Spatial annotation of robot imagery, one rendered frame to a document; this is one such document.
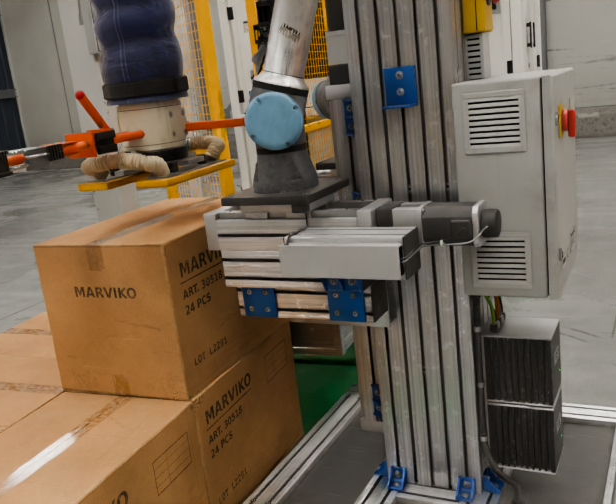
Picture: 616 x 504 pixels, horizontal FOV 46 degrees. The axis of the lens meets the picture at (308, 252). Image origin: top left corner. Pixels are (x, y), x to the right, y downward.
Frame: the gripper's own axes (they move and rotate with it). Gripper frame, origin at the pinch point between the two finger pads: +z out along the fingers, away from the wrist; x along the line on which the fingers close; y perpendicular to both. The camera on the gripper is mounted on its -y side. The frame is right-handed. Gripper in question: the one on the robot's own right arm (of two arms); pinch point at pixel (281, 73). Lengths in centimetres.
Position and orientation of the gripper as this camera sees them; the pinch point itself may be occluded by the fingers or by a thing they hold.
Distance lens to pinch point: 217.4
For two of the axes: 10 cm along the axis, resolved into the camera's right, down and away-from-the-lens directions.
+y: -4.1, 2.7, -8.7
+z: 1.1, 9.6, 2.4
